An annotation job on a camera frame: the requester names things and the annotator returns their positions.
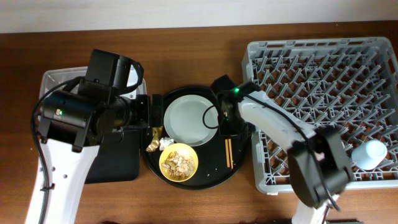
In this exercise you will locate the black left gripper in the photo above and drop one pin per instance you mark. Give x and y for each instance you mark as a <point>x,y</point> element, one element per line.
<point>156,111</point>

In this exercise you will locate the wooden chopstick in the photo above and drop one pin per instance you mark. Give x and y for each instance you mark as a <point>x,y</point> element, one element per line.
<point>227,153</point>
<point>231,165</point>

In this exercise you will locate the grey round plate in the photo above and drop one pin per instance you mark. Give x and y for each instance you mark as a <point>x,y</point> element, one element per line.
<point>183,120</point>

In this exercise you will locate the yellow bowl with food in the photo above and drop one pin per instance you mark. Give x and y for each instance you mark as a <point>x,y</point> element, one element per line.
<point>178,162</point>

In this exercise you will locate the light blue cup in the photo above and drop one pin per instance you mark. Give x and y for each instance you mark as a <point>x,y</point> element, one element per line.
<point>369,155</point>

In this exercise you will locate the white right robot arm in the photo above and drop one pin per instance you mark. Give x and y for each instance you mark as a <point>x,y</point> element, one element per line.
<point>319,167</point>

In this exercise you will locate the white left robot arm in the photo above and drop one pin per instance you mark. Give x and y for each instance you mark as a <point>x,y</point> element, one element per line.
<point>68,126</point>

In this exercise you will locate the grey dishwasher rack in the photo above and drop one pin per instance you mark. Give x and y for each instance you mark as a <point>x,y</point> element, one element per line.
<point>350,84</point>

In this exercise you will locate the gold foil wrapper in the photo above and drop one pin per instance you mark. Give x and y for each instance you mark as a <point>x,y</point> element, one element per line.
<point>155,142</point>

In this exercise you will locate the round black tray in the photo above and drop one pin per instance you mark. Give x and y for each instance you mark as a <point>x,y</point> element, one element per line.
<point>212,164</point>

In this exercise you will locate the crumpled white tissue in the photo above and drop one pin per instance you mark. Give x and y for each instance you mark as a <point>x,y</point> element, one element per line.
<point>165,142</point>

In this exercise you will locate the black rectangular tray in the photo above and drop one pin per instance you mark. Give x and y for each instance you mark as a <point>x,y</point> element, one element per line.
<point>117,159</point>

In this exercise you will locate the clear plastic bin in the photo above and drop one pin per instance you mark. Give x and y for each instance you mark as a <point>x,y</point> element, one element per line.
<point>53,78</point>

